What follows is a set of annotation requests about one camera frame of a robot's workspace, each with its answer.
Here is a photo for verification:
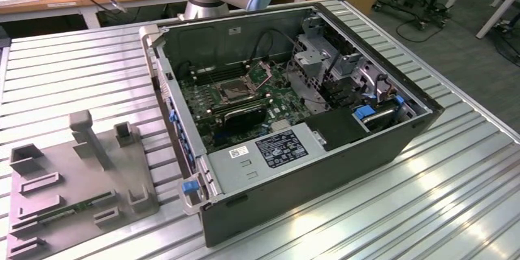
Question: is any green motherboard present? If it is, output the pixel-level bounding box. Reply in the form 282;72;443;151
177;60;325;148

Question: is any grey parts rack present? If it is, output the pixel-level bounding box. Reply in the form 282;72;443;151
6;110;159;258

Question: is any black rating label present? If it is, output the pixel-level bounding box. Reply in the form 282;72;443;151
254;130;310;169

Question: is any green RAM stick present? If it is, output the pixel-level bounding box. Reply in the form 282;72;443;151
35;192;110;225

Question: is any black arched wire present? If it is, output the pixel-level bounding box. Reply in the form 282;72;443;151
250;28;299;63

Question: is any blue drive carrier handle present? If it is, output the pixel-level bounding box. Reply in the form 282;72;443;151
350;105;375;121

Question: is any grey power supply unit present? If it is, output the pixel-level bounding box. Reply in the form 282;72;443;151
201;121;330;197

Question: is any thin locking lever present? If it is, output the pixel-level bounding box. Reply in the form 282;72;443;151
258;70;273;91

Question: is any black open PC case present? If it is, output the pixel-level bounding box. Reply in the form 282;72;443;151
137;0;446;248

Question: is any white table leg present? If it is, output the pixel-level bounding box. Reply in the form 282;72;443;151
474;0;520;40

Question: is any black plastic shroud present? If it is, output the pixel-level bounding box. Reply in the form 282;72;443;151
303;109;370;152

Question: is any white barcode sticker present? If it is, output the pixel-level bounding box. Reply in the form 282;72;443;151
225;146;250;160

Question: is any CPU socket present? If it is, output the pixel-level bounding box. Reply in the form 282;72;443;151
217;80;255;106

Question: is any black graphics card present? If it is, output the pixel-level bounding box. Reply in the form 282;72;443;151
210;104;269;148

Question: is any silver drive cage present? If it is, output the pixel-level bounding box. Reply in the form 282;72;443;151
290;16;339;90

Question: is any metal socket cover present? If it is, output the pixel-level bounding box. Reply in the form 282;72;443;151
242;61;277;94

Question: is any blue slot retention bar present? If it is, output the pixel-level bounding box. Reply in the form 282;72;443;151
165;97;191;163

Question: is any black RAM slot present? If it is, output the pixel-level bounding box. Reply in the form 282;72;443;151
190;64;249;76
205;97;271;113
194;70;245;83

